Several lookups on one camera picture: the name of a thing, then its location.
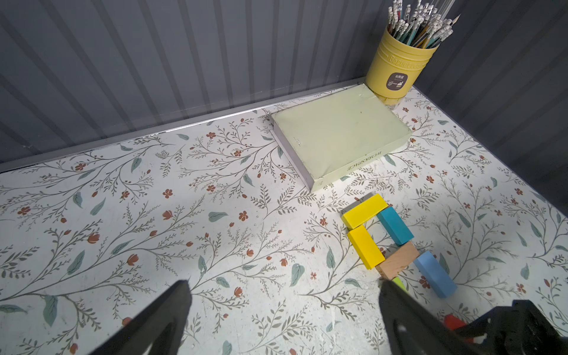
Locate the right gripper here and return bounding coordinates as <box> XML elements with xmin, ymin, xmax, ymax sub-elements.
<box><xmin>454</xmin><ymin>300</ymin><xmax>567</xmax><ymax>354</ymax></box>

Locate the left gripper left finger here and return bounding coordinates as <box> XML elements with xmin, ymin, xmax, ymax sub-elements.
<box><xmin>92</xmin><ymin>280</ymin><xmax>192</xmax><ymax>354</ymax></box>

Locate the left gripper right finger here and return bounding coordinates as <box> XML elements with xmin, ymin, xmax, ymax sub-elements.
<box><xmin>379</xmin><ymin>280</ymin><xmax>479</xmax><ymax>355</ymax></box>

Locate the red block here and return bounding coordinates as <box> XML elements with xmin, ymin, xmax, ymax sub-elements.
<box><xmin>443</xmin><ymin>314</ymin><xmax>467</xmax><ymax>331</ymax></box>

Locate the green block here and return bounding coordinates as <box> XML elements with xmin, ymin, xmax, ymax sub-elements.
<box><xmin>392</xmin><ymin>277</ymin><xmax>408</xmax><ymax>292</ymax></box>

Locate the tan wooden block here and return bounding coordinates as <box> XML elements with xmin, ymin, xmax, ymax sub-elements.
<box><xmin>375</xmin><ymin>241</ymin><xmax>420</xmax><ymax>280</ymax></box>

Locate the light blue block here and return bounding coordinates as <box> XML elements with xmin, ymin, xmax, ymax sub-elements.
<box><xmin>414</xmin><ymin>251</ymin><xmax>457</xmax><ymax>298</ymax></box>

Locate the yellow block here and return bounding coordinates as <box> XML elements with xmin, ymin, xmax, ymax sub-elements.
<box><xmin>347</xmin><ymin>226</ymin><xmax>385</xmax><ymax>270</ymax></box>
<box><xmin>341</xmin><ymin>195</ymin><xmax>389</xmax><ymax>230</ymax></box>

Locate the teal block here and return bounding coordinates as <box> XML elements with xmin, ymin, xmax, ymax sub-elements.
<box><xmin>377</xmin><ymin>206</ymin><xmax>414</xmax><ymax>246</ymax></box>

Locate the pale green workspace book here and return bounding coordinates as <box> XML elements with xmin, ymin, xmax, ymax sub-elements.
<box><xmin>272</xmin><ymin>84</ymin><xmax>412</xmax><ymax>192</ymax></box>

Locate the yellow pen cup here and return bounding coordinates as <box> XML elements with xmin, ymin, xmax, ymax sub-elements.
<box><xmin>365</xmin><ymin>1</ymin><xmax>458</xmax><ymax>106</ymax></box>

